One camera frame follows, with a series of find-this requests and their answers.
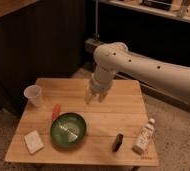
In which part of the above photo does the green bowl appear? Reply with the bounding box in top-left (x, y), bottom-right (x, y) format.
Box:
top-left (50, 112), bottom-right (87, 149)

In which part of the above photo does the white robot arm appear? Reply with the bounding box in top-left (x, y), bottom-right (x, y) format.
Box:
top-left (85, 42), bottom-right (190, 106)

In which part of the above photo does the white sponge block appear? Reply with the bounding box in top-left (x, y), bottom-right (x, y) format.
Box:
top-left (24, 130), bottom-right (44, 154)

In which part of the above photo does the clear plastic cup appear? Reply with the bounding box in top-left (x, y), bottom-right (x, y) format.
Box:
top-left (24, 85), bottom-right (43, 107)

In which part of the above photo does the orange carrot toy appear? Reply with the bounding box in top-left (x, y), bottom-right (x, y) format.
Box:
top-left (52, 104), bottom-right (60, 121)

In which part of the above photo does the metal shelf frame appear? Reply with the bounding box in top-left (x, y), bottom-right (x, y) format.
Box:
top-left (85, 0), bottom-right (190, 67)

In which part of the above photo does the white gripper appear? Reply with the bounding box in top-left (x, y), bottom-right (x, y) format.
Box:
top-left (85, 75), bottom-right (112, 104)

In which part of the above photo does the white plastic bottle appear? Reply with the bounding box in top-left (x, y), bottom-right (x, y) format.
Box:
top-left (133, 118), bottom-right (155, 154)

